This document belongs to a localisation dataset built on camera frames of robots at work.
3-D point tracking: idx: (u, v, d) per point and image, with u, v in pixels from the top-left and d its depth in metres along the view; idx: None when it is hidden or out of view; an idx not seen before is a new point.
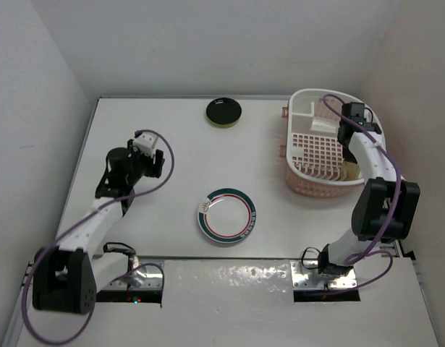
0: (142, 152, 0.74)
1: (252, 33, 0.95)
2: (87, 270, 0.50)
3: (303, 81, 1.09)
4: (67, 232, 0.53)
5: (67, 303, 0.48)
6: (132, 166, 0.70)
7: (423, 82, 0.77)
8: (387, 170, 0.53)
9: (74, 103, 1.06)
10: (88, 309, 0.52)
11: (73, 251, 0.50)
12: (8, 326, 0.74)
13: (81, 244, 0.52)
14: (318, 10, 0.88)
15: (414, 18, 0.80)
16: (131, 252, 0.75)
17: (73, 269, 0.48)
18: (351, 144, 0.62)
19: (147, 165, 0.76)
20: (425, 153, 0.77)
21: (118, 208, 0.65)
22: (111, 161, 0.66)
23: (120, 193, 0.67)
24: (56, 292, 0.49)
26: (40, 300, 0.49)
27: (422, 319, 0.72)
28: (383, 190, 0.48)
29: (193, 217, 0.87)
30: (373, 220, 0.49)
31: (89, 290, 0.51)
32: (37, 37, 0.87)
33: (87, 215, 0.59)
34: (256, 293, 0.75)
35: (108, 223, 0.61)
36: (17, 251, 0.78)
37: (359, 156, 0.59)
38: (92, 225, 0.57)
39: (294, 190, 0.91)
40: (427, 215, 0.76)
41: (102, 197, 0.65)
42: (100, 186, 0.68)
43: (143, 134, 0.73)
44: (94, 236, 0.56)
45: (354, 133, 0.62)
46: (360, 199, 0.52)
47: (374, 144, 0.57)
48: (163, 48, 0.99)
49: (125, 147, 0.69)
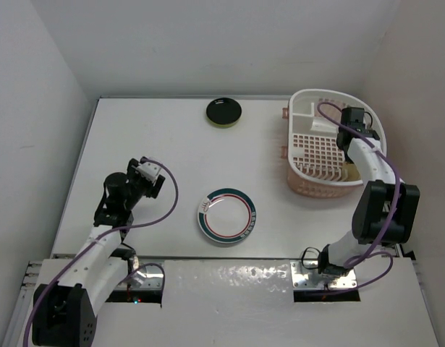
0: (142, 176, 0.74)
1: (252, 33, 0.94)
2: (86, 305, 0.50)
3: (303, 80, 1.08)
4: (66, 267, 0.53)
5: (66, 340, 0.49)
6: (129, 190, 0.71)
7: (423, 82, 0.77)
8: (386, 173, 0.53)
9: (74, 103, 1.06)
10: (87, 341, 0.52)
11: (72, 288, 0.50)
12: (8, 326, 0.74)
13: (79, 280, 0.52)
14: (318, 10, 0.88)
15: (415, 18, 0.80)
16: (130, 253, 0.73)
17: (71, 308, 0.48)
18: (349, 150, 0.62)
19: (147, 188, 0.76)
20: (425, 154, 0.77)
21: (116, 237, 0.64)
22: (108, 188, 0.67)
23: (118, 220, 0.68)
24: (54, 328, 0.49)
26: (40, 336, 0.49)
27: (422, 318, 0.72)
28: (383, 193, 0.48)
29: (193, 217, 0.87)
30: (373, 223, 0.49)
31: (87, 324, 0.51)
32: (37, 38, 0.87)
33: (86, 246, 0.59)
34: (256, 293, 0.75)
35: (108, 253, 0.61)
36: (17, 251, 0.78)
37: (358, 161, 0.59)
38: (91, 256, 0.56)
39: (296, 191, 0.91)
40: (427, 215, 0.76)
41: (101, 225, 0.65)
42: (99, 212, 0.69)
43: (148, 163, 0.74)
44: (93, 267, 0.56)
45: (353, 139, 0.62)
46: (359, 202, 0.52)
47: (373, 150, 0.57)
48: (163, 48, 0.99)
49: (124, 173, 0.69)
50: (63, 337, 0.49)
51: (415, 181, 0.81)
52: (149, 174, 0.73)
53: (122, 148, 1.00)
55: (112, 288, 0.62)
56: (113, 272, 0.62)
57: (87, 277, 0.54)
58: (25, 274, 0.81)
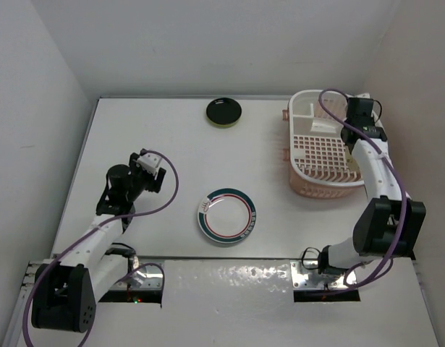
0: (144, 168, 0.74)
1: (252, 33, 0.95)
2: (87, 287, 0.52)
3: (303, 80, 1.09)
4: (69, 249, 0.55)
5: (66, 321, 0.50)
6: (132, 183, 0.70)
7: (424, 82, 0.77)
8: (391, 186, 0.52)
9: (74, 103, 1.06)
10: (87, 325, 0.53)
11: (74, 268, 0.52)
12: (9, 325, 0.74)
13: (82, 260, 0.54)
14: (318, 11, 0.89)
15: (415, 19, 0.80)
16: (130, 252, 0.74)
17: (72, 286, 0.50)
18: (354, 152, 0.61)
19: (149, 182, 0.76)
20: (425, 154, 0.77)
21: (118, 224, 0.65)
22: (111, 178, 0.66)
23: (121, 210, 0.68)
24: (55, 309, 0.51)
26: (40, 318, 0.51)
27: (422, 318, 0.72)
28: (388, 210, 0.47)
29: (193, 218, 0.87)
30: (375, 240, 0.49)
31: (87, 307, 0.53)
32: (37, 38, 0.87)
33: (88, 231, 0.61)
34: (256, 293, 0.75)
35: (108, 240, 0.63)
36: (17, 251, 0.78)
37: (363, 166, 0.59)
38: (94, 241, 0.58)
39: (299, 193, 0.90)
40: (427, 215, 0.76)
41: (103, 214, 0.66)
42: (101, 203, 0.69)
43: (149, 154, 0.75)
44: (94, 251, 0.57)
45: (358, 139, 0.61)
46: (362, 214, 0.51)
47: (379, 157, 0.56)
48: (162, 48, 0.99)
49: (126, 165, 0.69)
50: (61, 317, 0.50)
51: (415, 181, 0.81)
52: (149, 165, 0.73)
53: (123, 148, 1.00)
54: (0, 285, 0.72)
55: (107, 285, 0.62)
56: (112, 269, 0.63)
57: (89, 259, 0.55)
58: (25, 274, 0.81)
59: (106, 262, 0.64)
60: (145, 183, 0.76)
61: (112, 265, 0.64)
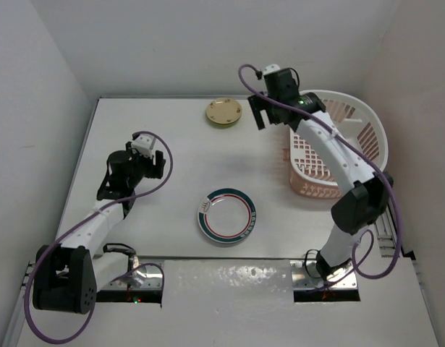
0: (141, 154, 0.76)
1: (252, 32, 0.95)
2: (88, 269, 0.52)
3: (304, 80, 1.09)
4: (69, 232, 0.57)
5: (67, 302, 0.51)
6: (132, 169, 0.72)
7: (424, 80, 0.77)
8: (356, 165, 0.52)
9: (73, 103, 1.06)
10: (88, 307, 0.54)
11: (75, 249, 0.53)
12: (9, 325, 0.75)
13: (82, 243, 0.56)
14: (318, 10, 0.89)
15: (415, 18, 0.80)
16: (131, 252, 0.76)
17: (74, 266, 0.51)
18: (302, 133, 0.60)
19: (147, 167, 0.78)
20: (423, 153, 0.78)
21: (119, 209, 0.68)
22: (111, 165, 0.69)
23: (121, 195, 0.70)
24: (56, 290, 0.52)
26: (41, 298, 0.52)
27: (422, 319, 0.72)
28: (366, 196, 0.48)
29: (193, 218, 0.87)
30: (362, 220, 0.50)
31: (89, 289, 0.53)
32: (37, 37, 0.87)
33: (90, 215, 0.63)
34: (256, 293, 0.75)
35: (109, 224, 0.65)
36: (18, 251, 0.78)
37: (317, 147, 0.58)
38: (93, 224, 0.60)
39: (300, 193, 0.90)
40: (429, 217, 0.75)
41: (103, 199, 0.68)
42: (102, 189, 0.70)
43: (142, 136, 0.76)
44: (95, 233, 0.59)
45: (302, 121, 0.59)
46: (339, 201, 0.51)
47: (331, 136, 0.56)
48: (163, 48, 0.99)
49: (124, 151, 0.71)
50: (63, 298, 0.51)
51: (416, 181, 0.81)
52: (144, 147, 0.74)
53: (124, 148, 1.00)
54: None
55: (108, 280, 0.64)
56: (112, 262, 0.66)
57: (90, 242, 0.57)
58: (25, 274, 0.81)
59: (108, 258, 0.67)
60: (145, 168, 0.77)
61: (107, 261, 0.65)
